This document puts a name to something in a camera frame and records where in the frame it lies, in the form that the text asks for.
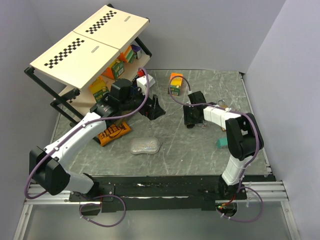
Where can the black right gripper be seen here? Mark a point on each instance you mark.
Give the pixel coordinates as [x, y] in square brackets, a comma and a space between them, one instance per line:
[187, 119]

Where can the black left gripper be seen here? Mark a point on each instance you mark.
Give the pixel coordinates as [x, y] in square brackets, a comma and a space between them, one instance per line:
[156, 110]

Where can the silver keys of yellow padlock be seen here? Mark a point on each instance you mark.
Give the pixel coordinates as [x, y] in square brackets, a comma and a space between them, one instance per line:
[203, 125]

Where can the large brass padlock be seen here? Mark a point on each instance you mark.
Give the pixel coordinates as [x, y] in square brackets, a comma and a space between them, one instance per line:
[221, 103]

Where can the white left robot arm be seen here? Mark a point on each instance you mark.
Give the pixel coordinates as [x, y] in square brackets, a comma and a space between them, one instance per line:
[48, 166]

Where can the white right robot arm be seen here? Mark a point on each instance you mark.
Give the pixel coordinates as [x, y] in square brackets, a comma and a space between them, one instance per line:
[243, 136]

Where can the silver glitter sponge pad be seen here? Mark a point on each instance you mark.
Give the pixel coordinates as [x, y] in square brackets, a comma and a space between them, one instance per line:
[144, 145]

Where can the orange green box on table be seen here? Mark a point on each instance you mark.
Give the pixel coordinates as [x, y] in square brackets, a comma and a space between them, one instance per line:
[176, 83]

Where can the teal rectangular box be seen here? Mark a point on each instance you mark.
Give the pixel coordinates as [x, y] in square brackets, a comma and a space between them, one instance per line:
[222, 143]

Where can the orange snack bag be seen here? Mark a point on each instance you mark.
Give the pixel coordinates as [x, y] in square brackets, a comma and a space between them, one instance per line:
[113, 132]

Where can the orange green box middle shelf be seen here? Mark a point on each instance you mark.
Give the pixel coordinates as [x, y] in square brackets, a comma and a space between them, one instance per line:
[114, 70]

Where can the orange green box shelf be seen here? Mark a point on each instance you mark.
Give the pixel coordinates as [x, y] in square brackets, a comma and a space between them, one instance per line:
[114, 70]
[127, 56]

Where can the orange green box upper shelf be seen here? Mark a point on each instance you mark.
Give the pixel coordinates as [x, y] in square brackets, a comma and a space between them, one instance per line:
[127, 56]

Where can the yellow green box lower shelf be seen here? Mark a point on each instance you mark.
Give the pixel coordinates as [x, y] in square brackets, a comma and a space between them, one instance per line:
[98, 88]

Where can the purple white small box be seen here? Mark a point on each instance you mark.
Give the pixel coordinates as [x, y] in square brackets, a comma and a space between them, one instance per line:
[137, 50]

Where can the beige two-tier shelf rack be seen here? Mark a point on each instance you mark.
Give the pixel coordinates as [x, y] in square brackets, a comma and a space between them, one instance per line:
[70, 66]

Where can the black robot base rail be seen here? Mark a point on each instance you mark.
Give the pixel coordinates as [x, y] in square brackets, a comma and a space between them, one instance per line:
[162, 192]

